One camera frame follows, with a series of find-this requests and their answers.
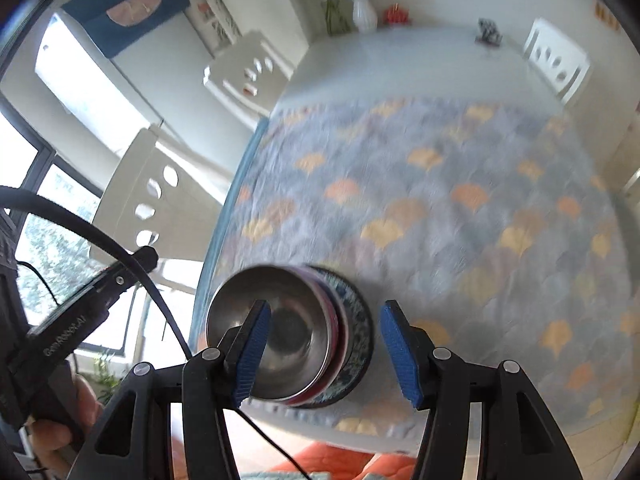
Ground magenta steel bowl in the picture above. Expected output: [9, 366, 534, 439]
[205, 266, 334, 402]

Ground floral plate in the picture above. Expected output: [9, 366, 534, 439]
[288, 266, 374, 410]

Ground pink cartoon bowl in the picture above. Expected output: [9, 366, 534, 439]
[285, 266, 352, 408]

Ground person left hand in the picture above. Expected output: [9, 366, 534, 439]
[28, 374, 103, 479]

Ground fan pattern tablecloth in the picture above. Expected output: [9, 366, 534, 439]
[194, 98, 639, 430]

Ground white chair near left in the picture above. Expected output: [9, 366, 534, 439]
[93, 125, 231, 261]

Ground white chair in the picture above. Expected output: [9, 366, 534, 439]
[524, 18, 591, 105]
[93, 125, 231, 261]
[203, 30, 294, 131]

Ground white chair far left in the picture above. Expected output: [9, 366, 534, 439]
[203, 30, 294, 131]

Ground white chair far right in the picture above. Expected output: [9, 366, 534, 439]
[524, 18, 591, 105]

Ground black phone stand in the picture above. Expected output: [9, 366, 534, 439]
[475, 18, 502, 48]

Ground red lidded pot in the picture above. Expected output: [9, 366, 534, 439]
[383, 3, 411, 26]

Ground blue wall hanging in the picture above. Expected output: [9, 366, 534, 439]
[62, 0, 190, 58]

